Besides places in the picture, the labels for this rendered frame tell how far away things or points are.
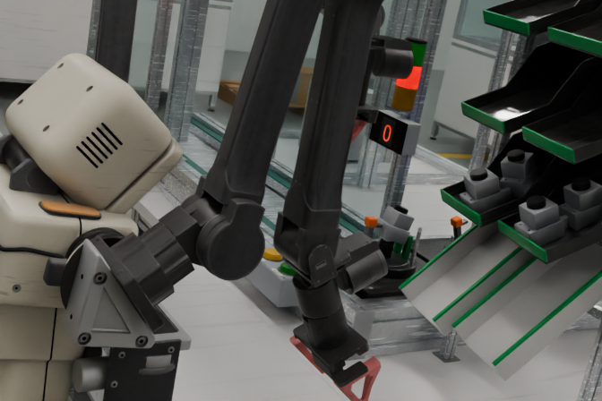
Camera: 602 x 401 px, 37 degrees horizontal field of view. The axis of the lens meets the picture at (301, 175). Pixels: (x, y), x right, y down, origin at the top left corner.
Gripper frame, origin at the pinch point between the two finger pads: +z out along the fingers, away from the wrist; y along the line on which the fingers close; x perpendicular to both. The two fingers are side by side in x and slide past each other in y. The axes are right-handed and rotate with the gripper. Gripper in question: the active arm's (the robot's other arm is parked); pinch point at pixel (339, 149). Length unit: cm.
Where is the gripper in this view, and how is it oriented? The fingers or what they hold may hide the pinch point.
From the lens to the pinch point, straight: 163.3
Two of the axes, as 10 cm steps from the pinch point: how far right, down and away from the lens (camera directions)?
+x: -8.5, 0.0, -5.3
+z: -1.7, 9.5, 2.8
